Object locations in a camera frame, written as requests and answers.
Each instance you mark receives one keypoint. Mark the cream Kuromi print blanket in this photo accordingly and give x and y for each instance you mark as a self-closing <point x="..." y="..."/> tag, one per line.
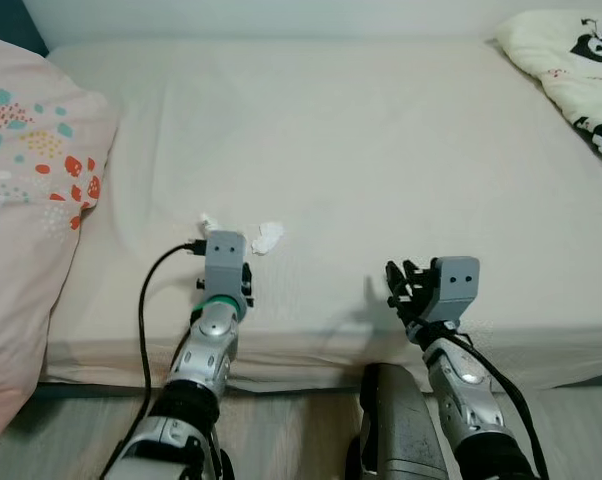
<point x="571" y="70"/>

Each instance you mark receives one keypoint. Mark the cream bed mattress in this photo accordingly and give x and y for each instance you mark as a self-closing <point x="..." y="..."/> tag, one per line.
<point x="381" y="150"/>

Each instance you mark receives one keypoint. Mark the white crumpled tissue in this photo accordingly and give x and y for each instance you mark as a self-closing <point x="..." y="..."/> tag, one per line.
<point x="210" y="222"/>
<point x="267" y="238"/>

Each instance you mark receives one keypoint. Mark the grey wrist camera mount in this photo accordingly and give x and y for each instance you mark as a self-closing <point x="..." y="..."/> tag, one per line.
<point x="224" y="265"/>
<point x="456" y="285"/>

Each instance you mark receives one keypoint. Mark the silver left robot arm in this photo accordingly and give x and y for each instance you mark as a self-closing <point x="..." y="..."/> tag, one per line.
<point x="213" y="350"/>

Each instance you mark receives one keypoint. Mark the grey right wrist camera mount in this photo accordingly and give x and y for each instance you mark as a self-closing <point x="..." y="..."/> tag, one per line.
<point x="456" y="285"/>

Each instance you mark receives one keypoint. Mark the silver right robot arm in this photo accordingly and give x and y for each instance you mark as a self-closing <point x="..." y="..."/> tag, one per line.
<point x="463" y="385"/>

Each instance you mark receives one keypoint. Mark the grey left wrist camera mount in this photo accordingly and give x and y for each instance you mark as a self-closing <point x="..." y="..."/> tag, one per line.
<point x="224" y="265"/>

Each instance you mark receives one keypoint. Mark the silver robot right leg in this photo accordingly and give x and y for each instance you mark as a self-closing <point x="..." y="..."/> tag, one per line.
<point x="401" y="430"/>

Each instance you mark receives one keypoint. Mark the pink patterned pillow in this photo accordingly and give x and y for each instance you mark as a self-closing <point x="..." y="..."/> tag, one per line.
<point x="31" y="200"/>

